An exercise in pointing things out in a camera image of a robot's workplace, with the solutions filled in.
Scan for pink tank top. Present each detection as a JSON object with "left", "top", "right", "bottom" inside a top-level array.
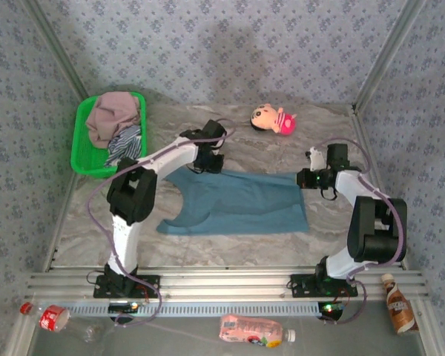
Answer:
[{"left": 85, "top": 91, "right": 142, "bottom": 150}]

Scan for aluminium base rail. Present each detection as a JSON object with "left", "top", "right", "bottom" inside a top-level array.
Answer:
[{"left": 25, "top": 265, "right": 429, "bottom": 302}]

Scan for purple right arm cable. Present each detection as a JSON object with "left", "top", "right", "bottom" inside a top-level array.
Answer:
[{"left": 303, "top": 137, "right": 407, "bottom": 326}]

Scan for brown chocolate drink bottle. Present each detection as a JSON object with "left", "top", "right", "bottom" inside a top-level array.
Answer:
[{"left": 380, "top": 273, "right": 420, "bottom": 337}]

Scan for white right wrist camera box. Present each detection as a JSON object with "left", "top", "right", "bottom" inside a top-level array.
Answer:
[{"left": 304, "top": 146, "right": 326, "bottom": 172}]

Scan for green plastic basket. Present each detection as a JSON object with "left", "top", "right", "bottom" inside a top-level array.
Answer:
[{"left": 70, "top": 91, "right": 148, "bottom": 179}]

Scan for aluminium frame post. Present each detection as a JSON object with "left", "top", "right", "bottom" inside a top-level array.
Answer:
[
  {"left": 352, "top": 0, "right": 429, "bottom": 112},
  {"left": 22, "top": 0, "right": 92, "bottom": 99}
]

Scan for small circuit board with LEDs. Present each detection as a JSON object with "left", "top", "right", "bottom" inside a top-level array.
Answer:
[
  {"left": 108, "top": 302, "right": 139, "bottom": 314},
  {"left": 317, "top": 302, "right": 345, "bottom": 315}
]

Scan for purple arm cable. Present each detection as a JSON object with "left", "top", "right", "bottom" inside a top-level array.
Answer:
[
  {"left": 303, "top": 137, "right": 407, "bottom": 326},
  {"left": 87, "top": 118, "right": 238, "bottom": 329}
]

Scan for grey slotted cable duct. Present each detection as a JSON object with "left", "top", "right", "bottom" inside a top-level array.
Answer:
[{"left": 65, "top": 300, "right": 322, "bottom": 318}]

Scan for blue white striped tank top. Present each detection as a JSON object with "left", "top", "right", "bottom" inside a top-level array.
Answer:
[{"left": 102, "top": 125, "right": 144, "bottom": 168}]

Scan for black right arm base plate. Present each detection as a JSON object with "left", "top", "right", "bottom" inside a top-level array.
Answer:
[{"left": 289, "top": 273, "right": 359, "bottom": 298}]

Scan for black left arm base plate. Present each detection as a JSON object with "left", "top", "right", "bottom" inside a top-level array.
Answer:
[{"left": 93, "top": 274, "right": 160, "bottom": 298}]

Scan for plush doll with pink shirt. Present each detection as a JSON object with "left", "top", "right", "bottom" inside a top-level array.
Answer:
[{"left": 250, "top": 102, "right": 297, "bottom": 136}]

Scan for pink drink bottle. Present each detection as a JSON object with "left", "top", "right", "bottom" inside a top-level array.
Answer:
[{"left": 218, "top": 314, "right": 297, "bottom": 349}]

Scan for clear red-label cola bottle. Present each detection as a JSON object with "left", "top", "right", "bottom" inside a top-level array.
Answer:
[{"left": 20, "top": 302, "right": 105, "bottom": 344}]

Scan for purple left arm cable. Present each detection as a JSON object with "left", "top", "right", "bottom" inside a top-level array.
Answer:
[{"left": 87, "top": 118, "right": 238, "bottom": 329}]

